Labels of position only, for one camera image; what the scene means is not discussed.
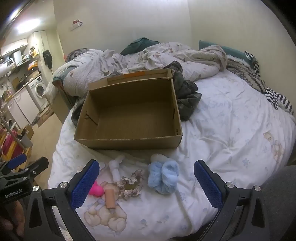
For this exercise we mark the wooden rack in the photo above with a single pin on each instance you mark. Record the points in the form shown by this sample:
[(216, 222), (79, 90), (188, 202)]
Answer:
[(11, 146)]

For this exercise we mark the pink rubber toy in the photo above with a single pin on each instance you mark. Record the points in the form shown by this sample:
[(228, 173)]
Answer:
[(96, 190)]

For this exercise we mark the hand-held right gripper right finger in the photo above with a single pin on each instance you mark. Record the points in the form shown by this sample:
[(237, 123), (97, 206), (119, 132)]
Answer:
[(208, 185)]

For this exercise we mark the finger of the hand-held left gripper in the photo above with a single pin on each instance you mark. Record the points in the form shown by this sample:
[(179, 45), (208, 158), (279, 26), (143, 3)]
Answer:
[(16, 161), (34, 168)]

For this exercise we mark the light blue fluffy socks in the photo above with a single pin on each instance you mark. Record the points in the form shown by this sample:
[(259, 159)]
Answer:
[(170, 178)]

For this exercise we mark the teal pillow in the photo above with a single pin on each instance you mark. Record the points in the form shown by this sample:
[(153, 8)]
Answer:
[(138, 45), (235, 52)]

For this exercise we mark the white washing machine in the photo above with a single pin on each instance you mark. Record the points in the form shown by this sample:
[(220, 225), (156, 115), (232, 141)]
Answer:
[(39, 91)]

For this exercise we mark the lace scrunchie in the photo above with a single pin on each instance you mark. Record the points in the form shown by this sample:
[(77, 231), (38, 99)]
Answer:
[(131, 188)]

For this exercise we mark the white cabinet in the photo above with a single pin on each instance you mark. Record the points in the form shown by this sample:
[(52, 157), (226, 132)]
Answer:
[(22, 109)]

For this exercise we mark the beige bandage roll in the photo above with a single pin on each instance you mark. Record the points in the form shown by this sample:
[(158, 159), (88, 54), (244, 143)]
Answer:
[(111, 198)]

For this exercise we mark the knit patterned blanket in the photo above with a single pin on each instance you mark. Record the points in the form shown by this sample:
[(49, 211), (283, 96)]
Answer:
[(247, 71)]

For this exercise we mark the crumpled patterned duvet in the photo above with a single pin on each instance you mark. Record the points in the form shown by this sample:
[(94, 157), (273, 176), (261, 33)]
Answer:
[(148, 58)]

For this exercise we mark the white bear print bed sheet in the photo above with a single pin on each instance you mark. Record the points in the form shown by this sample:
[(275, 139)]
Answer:
[(231, 139)]

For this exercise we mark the black white striped cloth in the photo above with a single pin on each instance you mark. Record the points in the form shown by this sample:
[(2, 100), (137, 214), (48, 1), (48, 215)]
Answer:
[(276, 97)]

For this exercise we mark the brown cardboard box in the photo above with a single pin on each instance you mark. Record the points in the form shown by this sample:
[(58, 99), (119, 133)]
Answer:
[(129, 115)]

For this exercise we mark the white kitchen appliance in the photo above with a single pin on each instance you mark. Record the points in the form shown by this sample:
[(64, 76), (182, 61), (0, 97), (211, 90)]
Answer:
[(7, 64)]

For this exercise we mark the person's left hand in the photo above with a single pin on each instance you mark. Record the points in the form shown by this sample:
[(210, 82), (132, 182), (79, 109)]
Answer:
[(10, 220)]

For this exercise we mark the dark camouflage garment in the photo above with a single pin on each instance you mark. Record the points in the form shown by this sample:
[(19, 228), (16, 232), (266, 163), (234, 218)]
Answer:
[(187, 99)]

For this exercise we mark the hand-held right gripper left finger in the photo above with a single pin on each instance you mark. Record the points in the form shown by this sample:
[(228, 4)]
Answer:
[(84, 185)]

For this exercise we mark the blue fluffy slipper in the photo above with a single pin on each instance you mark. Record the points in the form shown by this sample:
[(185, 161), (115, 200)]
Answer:
[(155, 173)]

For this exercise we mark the dark hanging garment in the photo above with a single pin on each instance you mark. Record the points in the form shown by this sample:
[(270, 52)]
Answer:
[(48, 58)]

